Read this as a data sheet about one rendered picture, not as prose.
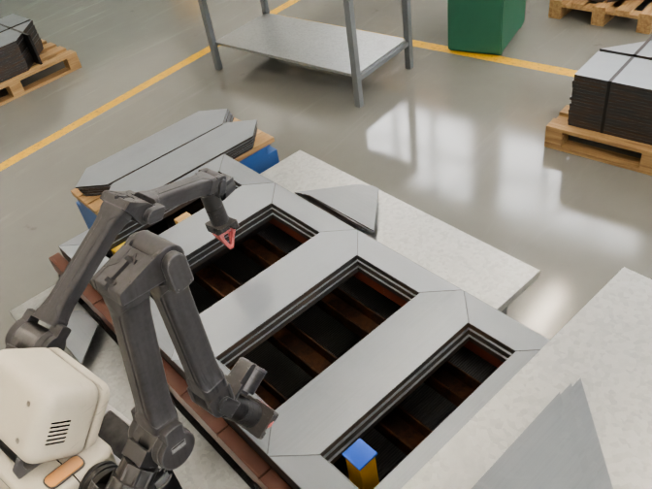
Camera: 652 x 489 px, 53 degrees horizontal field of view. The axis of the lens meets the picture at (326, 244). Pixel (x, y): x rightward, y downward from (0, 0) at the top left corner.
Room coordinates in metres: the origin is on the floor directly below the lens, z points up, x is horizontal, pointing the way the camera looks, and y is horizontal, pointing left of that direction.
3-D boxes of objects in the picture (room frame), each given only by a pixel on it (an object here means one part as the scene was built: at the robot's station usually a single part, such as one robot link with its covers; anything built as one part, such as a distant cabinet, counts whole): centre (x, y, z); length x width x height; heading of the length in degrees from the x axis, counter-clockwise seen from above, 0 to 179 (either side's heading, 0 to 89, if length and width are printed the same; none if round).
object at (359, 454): (0.86, 0.01, 0.88); 0.06 x 0.06 x 0.02; 36
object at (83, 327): (1.64, 0.90, 0.70); 0.39 x 0.12 x 0.04; 36
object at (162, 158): (2.45, 0.59, 0.82); 0.80 x 0.40 x 0.06; 126
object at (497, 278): (1.89, -0.21, 0.73); 1.20 x 0.26 x 0.03; 36
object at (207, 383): (0.83, 0.27, 1.40); 0.11 x 0.06 x 0.43; 45
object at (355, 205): (2.01, -0.12, 0.77); 0.45 x 0.20 x 0.04; 36
